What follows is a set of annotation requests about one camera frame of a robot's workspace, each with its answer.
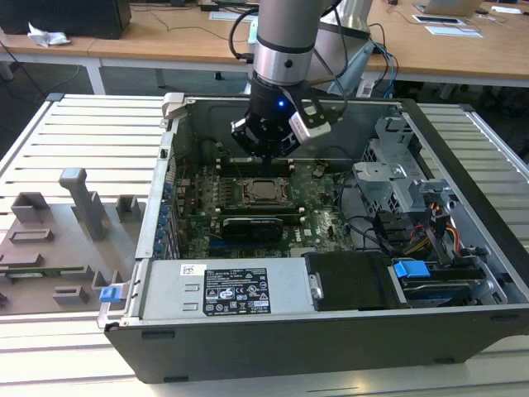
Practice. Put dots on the silver laptop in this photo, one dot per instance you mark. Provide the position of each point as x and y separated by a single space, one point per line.
446 5

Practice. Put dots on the grey metal drive cage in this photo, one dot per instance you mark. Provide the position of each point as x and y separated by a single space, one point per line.
380 182

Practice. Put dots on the silver CPU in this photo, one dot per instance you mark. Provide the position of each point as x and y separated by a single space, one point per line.
263 191

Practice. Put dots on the silver coin battery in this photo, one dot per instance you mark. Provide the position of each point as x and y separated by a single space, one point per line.
317 171

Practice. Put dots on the black RAM slot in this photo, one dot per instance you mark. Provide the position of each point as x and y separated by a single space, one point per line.
227 160
227 173
227 164
260 213
227 169
260 210
260 207

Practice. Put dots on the blue expansion slot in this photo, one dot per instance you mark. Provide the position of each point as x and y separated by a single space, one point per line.
221 250

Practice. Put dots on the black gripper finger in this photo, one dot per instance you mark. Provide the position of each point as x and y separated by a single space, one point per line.
244 134
290 144

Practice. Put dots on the grey parts rack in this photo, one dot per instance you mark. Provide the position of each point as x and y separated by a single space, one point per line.
62 256

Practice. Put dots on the green RAM stick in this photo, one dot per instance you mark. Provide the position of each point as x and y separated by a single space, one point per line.
41 271

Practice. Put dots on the hard disk in blue carrier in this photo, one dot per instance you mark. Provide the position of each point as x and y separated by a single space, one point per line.
411 273

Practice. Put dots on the silver power supply unit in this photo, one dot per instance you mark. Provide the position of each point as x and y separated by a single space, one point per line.
165 289

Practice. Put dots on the black PC case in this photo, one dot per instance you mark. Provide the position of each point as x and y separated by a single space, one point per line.
289 351

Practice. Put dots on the green motherboard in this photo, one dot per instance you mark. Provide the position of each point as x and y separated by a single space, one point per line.
322 231

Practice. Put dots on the black plastic drive shroud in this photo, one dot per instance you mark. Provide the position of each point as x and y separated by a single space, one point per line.
351 281

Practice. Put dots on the pale blue teach pendant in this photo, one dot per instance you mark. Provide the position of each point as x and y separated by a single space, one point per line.
351 70

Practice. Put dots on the black box device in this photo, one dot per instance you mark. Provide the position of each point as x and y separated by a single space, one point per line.
62 16

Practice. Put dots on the crumpled white paper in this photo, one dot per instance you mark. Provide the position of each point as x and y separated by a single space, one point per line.
45 37

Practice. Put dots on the wooden desk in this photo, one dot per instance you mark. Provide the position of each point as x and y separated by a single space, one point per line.
165 45

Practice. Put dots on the blue case latch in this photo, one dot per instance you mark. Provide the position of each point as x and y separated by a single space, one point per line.
111 295

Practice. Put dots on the black graphics card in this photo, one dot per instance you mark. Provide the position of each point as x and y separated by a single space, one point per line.
252 231

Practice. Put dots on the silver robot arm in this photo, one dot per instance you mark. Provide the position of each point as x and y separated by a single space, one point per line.
285 41

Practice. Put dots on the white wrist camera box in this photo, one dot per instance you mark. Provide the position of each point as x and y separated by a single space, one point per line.
305 129

